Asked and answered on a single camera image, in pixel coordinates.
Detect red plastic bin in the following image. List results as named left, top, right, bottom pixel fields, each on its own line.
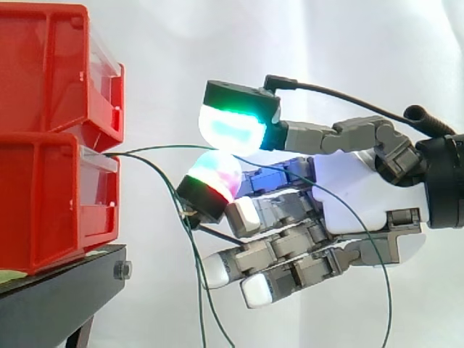
left=0, top=131, right=122, bottom=277
left=0, top=3, right=126, bottom=152

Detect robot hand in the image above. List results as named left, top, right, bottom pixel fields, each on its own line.
left=176, top=79, right=431, bottom=310

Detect thin black cable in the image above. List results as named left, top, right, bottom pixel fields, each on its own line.
left=263, top=74, right=411, bottom=125
left=196, top=223, right=244, bottom=244

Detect black coiled cable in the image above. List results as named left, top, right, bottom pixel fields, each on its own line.
left=403, top=104, right=458, bottom=139

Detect green cable bundle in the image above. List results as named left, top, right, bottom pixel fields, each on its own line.
left=103, top=152, right=236, bottom=348

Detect black stand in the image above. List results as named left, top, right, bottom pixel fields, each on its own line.
left=0, top=244, right=133, bottom=348

